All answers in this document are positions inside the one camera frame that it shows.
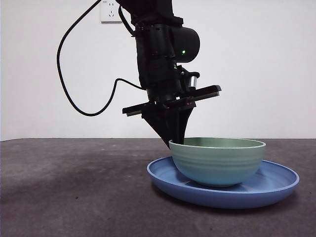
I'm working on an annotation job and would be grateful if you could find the green ribbed bowl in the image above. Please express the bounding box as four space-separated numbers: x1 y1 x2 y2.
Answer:
168 137 267 188

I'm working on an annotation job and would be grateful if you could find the blue round plate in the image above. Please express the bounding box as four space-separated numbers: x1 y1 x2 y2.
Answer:
147 156 300 210

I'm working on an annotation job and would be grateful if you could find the short black cable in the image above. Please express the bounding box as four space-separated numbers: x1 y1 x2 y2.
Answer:
118 4 138 37

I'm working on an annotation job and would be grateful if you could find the white wall socket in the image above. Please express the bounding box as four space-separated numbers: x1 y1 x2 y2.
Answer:
100 0 123 24

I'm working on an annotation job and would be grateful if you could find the long black looping cable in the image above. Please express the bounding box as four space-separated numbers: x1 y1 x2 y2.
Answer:
56 0 147 117

